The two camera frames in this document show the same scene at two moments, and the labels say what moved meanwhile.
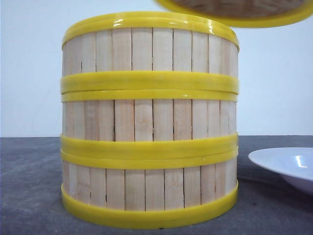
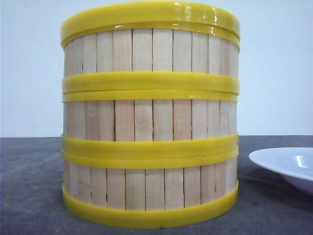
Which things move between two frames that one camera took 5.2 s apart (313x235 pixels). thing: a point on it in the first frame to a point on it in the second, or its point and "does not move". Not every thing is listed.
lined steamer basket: [139, 122] does not move
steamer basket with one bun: [150, 53] does not move
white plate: [295, 164] does not move
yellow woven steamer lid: [244, 13] to [119, 15]
